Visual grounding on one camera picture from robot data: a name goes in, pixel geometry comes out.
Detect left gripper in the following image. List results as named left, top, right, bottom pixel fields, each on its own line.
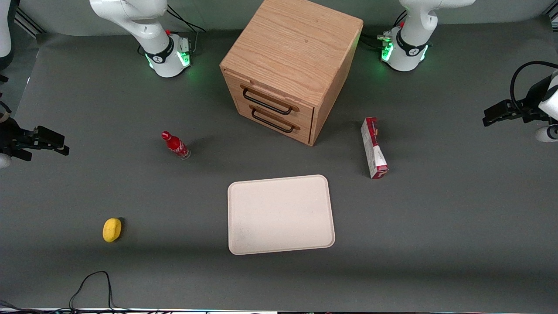
left=483, top=75, right=553, bottom=127

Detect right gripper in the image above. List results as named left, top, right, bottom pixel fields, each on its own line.
left=0, top=118, right=69, bottom=161

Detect red cookie box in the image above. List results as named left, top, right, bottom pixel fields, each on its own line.
left=361, top=117, right=389, bottom=180

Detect wooden drawer with black handle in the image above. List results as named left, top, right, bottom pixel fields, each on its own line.
left=235, top=99, right=313, bottom=146
left=223, top=70, right=315, bottom=127

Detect beige plastic tray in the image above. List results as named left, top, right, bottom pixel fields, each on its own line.
left=227, top=174, right=336, bottom=256

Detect yellow lemon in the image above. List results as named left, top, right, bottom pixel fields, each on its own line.
left=102, top=218, right=122, bottom=243

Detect red soda bottle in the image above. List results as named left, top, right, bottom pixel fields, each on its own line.
left=161, top=130, right=191, bottom=160

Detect grey table mat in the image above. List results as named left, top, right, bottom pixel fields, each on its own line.
left=0, top=17, right=558, bottom=311

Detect wooden drawer cabinet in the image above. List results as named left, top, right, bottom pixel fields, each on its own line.
left=219, top=0, right=364, bottom=147

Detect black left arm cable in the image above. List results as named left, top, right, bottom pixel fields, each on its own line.
left=509, top=61, right=558, bottom=109

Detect aluminium frame rail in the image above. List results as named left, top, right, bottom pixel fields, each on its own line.
left=15, top=9, right=46, bottom=35

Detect black left base cables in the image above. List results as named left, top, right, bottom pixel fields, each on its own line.
left=360, top=11, right=408, bottom=49

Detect black base cables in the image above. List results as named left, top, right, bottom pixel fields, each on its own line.
left=360, top=11, right=408, bottom=49
left=166, top=4, right=206, bottom=54

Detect black cable loop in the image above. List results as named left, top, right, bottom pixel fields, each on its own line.
left=0, top=271, right=131, bottom=314

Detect black right base cables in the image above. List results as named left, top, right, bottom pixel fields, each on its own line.
left=166, top=4, right=206, bottom=54

